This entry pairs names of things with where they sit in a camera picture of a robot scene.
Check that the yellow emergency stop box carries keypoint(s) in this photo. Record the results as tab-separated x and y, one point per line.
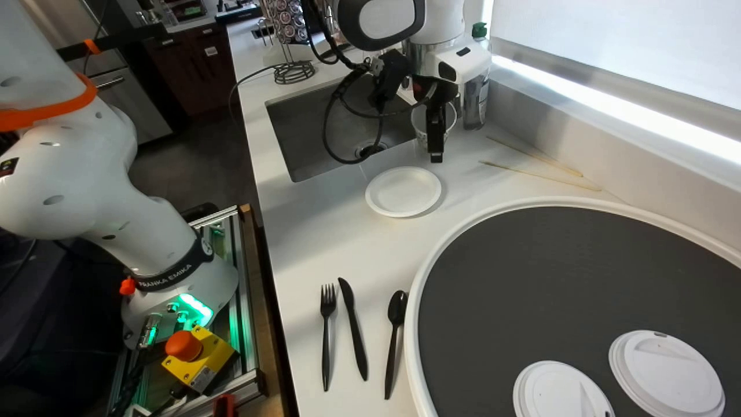
198	361

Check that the stainless steel sink basin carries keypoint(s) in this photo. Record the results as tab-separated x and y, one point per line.
304	132

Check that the black plastic fork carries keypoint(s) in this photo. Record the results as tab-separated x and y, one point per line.
328	340

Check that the black fabric bag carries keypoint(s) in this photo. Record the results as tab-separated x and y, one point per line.
47	333

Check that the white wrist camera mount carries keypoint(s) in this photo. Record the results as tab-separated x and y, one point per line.
464	67

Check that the round black white-rimmed tray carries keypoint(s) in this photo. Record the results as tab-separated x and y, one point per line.
541	286

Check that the white cup lid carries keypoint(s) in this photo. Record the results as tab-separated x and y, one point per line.
561	392
664	374

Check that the clear green-capped soap bottle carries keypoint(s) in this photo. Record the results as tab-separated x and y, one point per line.
478	105

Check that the metal robot mounting cart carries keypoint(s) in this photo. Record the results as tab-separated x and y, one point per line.
244	310

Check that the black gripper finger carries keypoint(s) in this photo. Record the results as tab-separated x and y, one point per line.
439	135

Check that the small white plate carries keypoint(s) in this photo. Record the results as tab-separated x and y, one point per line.
403	191

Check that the black plastic knife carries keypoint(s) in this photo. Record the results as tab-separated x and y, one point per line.
353	328

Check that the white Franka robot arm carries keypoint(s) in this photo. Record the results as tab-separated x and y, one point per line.
70	177

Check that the dark brown cabinet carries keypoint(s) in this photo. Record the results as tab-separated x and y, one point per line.
187	71

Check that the black plastic spoon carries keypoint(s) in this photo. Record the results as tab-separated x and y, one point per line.
395	340

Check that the stainless steel appliance front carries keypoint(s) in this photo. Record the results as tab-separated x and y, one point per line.
127	96

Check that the thin wooden stir stick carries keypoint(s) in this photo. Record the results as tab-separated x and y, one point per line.
541	177

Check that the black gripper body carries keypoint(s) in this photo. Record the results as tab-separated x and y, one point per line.
434	91

